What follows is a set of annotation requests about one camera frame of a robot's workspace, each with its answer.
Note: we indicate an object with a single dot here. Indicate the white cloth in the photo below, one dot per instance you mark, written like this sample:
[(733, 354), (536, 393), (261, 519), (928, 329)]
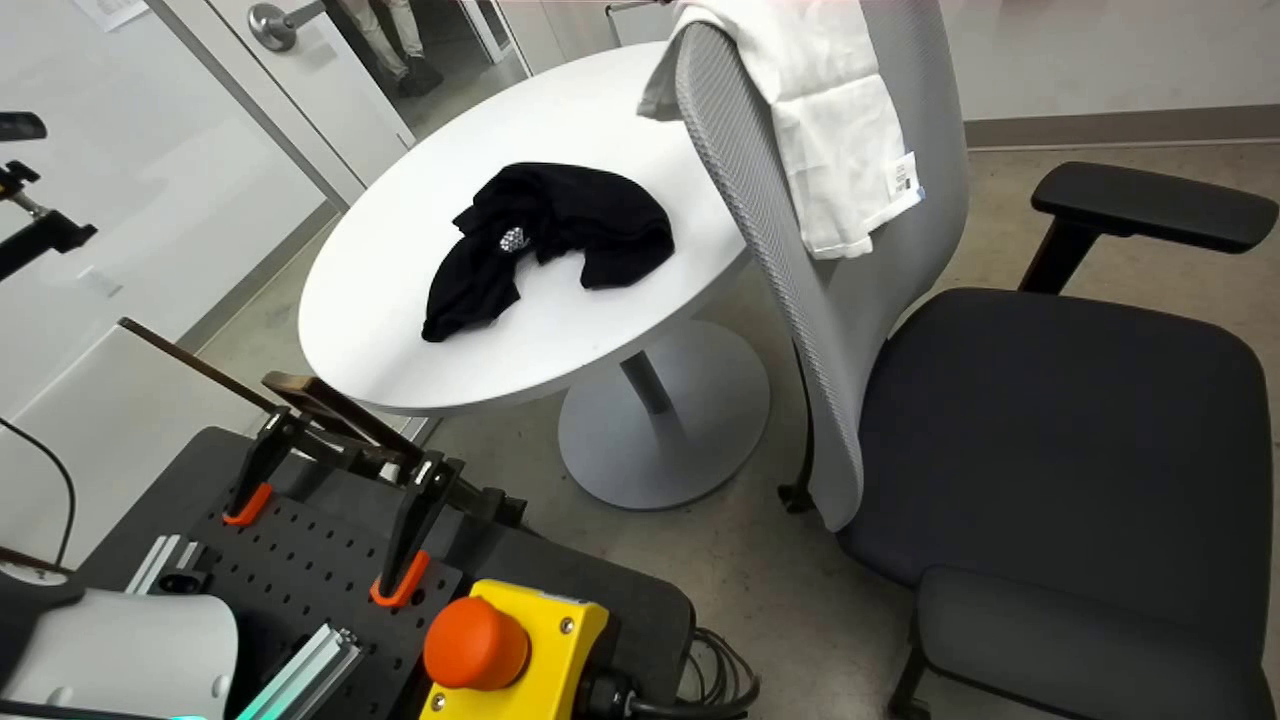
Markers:
[(832, 146)]

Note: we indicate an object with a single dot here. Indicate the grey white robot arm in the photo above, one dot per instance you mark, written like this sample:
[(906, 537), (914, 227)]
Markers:
[(121, 654)]

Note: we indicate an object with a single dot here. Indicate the black cloth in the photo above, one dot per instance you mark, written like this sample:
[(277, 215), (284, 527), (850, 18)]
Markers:
[(585, 223)]

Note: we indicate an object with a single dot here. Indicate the yellow emergency stop box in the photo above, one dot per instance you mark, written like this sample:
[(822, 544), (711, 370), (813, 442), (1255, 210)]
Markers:
[(533, 663)]

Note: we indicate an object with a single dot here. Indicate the black perforated mounting board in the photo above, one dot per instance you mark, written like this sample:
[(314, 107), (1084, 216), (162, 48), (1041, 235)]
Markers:
[(321, 562)]

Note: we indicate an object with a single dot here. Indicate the grey office chair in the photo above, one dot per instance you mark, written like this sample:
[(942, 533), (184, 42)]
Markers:
[(1064, 426)]

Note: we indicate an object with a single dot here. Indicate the dark brown wooden slat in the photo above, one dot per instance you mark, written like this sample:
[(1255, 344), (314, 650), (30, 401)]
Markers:
[(203, 366)]

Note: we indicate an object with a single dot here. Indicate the long aluminium extrusion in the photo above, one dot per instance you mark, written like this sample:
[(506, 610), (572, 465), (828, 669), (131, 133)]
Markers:
[(307, 667)]

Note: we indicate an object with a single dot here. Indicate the short aluminium extrusion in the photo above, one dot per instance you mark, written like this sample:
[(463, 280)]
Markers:
[(162, 562)]

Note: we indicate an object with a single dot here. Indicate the grey table pedestal base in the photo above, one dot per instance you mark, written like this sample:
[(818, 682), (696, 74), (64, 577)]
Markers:
[(667, 426)]

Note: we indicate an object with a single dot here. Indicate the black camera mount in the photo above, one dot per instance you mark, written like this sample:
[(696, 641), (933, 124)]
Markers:
[(34, 235)]

